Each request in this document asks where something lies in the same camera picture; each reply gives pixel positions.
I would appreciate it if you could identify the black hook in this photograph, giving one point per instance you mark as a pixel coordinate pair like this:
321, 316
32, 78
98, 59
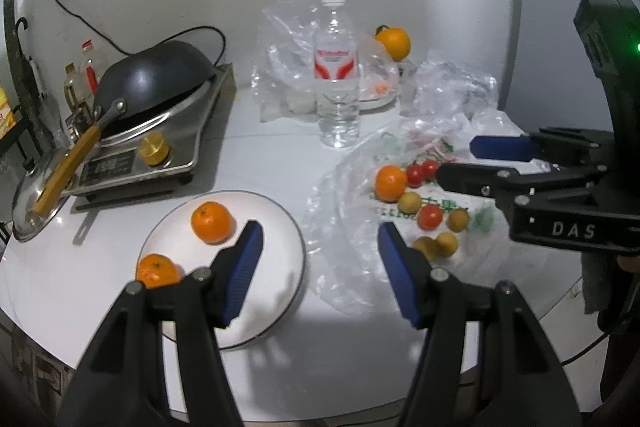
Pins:
20, 23

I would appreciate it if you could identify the orange with stem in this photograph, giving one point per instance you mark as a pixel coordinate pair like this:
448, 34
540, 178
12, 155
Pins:
394, 43

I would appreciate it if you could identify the white round plate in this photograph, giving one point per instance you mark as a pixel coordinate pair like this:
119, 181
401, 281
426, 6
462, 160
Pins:
280, 227

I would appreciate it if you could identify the crumpled clear plastic bag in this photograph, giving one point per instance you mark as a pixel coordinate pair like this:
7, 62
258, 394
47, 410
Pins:
450, 87

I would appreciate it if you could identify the red cap sauce bottle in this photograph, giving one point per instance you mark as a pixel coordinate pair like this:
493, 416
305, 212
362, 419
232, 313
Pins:
91, 67

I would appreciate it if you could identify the green printed plastic bag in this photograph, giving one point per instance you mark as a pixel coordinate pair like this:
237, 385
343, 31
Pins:
350, 227

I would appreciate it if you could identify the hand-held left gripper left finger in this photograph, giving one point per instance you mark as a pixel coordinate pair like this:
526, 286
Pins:
245, 259

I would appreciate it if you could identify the person's right forearm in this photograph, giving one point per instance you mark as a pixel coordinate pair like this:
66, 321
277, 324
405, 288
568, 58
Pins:
597, 282

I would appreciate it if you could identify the cherry tomato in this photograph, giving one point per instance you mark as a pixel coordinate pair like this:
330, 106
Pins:
430, 217
431, 168
415, 175

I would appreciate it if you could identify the gold cooker knob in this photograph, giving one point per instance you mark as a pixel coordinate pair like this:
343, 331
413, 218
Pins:
154, 148

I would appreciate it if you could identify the glass pan lid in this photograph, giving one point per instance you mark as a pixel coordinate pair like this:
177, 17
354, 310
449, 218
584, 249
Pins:
35, 202

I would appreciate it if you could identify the small white plate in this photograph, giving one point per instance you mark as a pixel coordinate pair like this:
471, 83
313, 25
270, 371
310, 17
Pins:
372, 106

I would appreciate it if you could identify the tangerine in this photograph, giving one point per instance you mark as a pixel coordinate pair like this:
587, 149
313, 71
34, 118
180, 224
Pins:
391, 183
212, 222
157, 271

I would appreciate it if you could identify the yellow cap oil bottle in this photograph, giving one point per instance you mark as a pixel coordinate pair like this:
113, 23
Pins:
74, 89

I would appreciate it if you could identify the small yellow-green fruit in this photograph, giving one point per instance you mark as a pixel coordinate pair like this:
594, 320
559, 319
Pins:
425, 248
458, 219
409, 201
447, 243

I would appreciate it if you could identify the clear plastic water bottle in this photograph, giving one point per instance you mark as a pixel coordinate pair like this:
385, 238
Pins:
337, 72

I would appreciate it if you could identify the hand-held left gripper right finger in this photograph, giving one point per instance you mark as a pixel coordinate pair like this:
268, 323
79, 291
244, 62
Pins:
397, 267

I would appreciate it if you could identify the yellow box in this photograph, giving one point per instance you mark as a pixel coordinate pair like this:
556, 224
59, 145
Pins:
5, 114

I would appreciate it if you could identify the steel induction cooker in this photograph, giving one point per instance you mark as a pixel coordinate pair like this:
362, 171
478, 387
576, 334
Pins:
190, 127

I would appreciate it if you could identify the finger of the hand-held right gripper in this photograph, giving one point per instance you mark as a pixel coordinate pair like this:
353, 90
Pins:
465, 177
500, 148

